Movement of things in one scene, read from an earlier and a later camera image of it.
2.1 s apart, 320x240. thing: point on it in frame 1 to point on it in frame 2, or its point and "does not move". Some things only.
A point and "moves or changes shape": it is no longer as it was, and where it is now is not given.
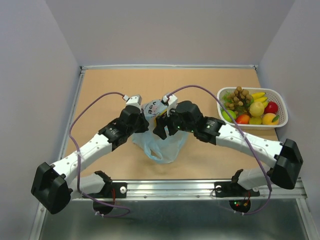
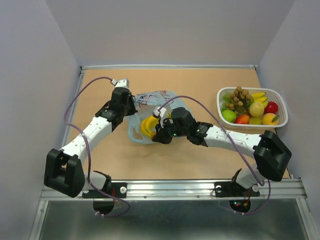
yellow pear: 256,109 does not move
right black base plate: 232,189 does not move
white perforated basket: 276,95 does not move
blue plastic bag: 163,151 moves or changes shape
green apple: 227,117 does not move
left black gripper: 144,123 to 132,110
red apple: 271,107 does not move
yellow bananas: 259,97 does not move
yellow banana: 155,119 moves or changes shape
